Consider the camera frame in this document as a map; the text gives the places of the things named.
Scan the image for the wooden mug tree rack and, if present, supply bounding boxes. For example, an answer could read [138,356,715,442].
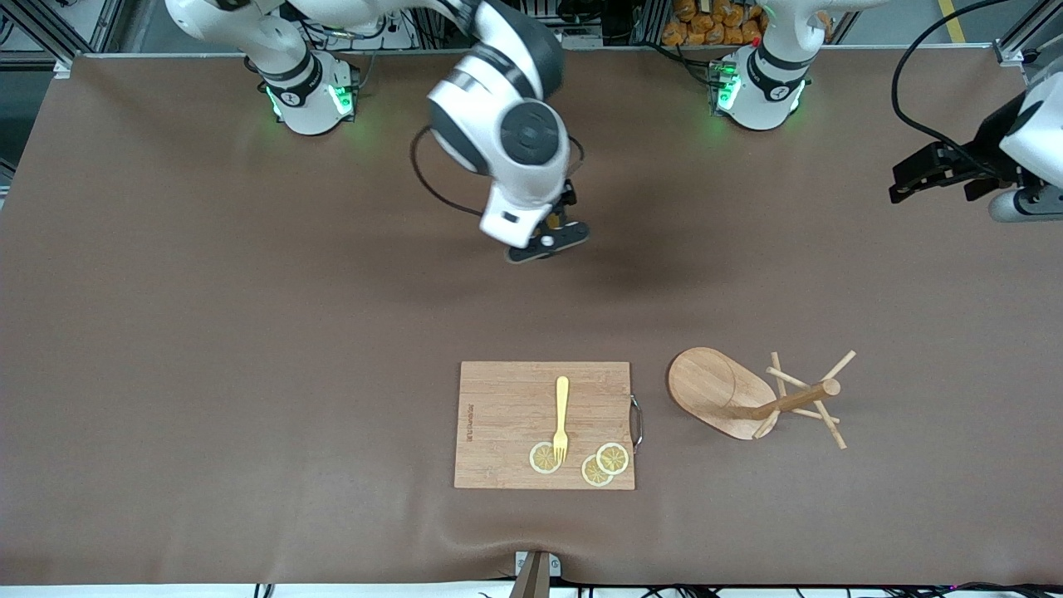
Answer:
[668,346,857,451]

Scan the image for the yellow plastic fork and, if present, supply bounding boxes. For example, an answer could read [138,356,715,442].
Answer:
[552,376,571,464]

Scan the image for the bamboo cutting board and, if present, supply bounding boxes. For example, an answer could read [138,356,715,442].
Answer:
[454,360,644,491]

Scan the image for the white power strip with plugs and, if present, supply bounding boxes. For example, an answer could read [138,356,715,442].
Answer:
[320,15,416,51]

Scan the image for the brown table mat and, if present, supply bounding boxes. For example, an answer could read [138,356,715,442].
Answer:
[0,46,1063,586]

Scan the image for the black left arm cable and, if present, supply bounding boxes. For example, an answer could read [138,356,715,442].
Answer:
[891,0,1035,171]

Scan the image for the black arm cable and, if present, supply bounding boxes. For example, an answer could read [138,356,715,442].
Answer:
[409,123,491,218]
[891,0,1035,171]

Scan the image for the aluminium frame profile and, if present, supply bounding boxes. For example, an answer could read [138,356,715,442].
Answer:
[992,0,1063,67]
[0,0,125,80]

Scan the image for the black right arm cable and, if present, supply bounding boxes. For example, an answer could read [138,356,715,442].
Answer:
[409,123,491,218]

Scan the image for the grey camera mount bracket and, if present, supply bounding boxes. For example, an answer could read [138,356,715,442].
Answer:
[513,550,562,598]

